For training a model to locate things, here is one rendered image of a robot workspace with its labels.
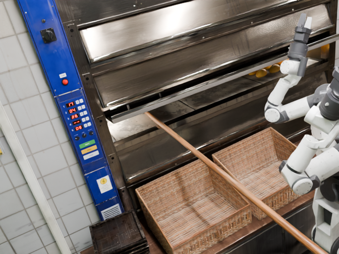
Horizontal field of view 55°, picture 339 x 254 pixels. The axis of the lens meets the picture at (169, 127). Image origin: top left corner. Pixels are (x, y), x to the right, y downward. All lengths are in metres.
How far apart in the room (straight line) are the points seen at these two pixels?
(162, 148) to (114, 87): 0.54
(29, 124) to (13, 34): 0.46
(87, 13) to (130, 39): 0.26
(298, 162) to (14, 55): 1.36
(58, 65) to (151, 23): 0.56
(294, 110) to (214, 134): 0.68
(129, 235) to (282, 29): 1.69
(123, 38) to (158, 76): 0.31
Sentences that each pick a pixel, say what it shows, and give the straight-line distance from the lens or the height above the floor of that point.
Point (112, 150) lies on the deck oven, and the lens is 2.00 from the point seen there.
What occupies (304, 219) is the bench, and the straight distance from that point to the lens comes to 2.44.
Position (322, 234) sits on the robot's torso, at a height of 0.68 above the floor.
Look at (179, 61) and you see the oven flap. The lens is 2.01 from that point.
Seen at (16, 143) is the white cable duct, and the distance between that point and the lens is 1.87.
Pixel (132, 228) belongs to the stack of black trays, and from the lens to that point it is 1.99.
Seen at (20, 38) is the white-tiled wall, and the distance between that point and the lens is 1.75.
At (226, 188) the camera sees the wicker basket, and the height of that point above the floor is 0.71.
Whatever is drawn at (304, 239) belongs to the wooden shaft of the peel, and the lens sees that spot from 1.25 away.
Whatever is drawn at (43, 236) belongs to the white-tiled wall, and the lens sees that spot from 2.20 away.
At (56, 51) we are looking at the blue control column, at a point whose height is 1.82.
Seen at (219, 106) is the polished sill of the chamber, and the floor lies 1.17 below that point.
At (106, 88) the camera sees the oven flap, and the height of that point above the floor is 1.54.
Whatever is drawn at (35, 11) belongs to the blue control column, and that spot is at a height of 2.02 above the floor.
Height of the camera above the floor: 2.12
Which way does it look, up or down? 27 degrees down
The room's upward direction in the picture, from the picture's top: 12 degrees counter-clockwise
